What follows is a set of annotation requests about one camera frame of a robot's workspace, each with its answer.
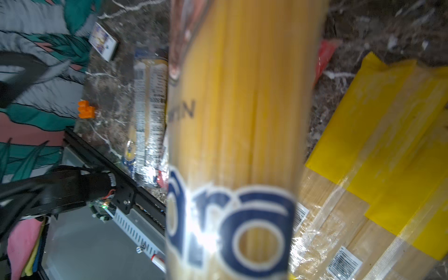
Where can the yellow pasta pack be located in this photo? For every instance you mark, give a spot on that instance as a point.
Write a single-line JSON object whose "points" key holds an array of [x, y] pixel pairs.
{"points": [[398, 206], [377, 95]]}

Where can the perforated metal rail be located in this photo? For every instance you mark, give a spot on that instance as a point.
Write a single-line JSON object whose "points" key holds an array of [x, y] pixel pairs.
{"points": [[147, 238]]}

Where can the red white marker pen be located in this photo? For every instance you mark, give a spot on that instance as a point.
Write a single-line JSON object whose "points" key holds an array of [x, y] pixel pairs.
{"points": [[159, 262]]}

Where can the small green circuit board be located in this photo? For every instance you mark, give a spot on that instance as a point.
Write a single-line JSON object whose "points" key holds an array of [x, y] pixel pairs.
{"points": [[99, 210]]}

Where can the yellow pasta pack inner right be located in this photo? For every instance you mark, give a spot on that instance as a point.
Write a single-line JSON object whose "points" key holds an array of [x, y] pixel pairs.
{"points": [[377, 95]]}

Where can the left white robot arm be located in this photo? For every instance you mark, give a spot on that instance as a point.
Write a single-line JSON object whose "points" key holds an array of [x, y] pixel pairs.
{"points": [[62, 189]]}

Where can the black front frame beam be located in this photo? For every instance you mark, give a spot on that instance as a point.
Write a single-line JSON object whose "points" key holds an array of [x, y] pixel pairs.
{"points": [[128, 195]]}

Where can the orange plastic block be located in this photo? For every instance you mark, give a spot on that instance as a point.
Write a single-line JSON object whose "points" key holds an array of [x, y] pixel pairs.
{"points": [[86, 111]]}

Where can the dark-blue-top Arbella spaghetti pack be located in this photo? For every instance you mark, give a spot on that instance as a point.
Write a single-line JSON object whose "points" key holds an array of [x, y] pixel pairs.
{"points": [[241, 77]]}

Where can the pink cloth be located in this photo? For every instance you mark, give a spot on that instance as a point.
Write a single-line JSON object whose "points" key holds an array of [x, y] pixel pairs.
{"points": [[23, 243]]}

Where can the yellow pasta pack outer right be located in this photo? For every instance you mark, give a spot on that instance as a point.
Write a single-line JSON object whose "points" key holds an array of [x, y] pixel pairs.
{"points": [[398, 206]]}

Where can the clear blue-end spaghetti pack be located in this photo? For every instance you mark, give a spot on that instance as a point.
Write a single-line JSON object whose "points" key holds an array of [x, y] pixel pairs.
{"points": [[143, 149]]}

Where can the small printed card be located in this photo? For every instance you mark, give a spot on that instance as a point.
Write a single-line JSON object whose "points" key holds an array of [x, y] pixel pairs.
{"points": [[103, 42]]}

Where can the right red spaghetti pack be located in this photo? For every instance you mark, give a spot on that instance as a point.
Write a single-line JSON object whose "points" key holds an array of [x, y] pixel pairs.
{"points": [[325, 53]]}

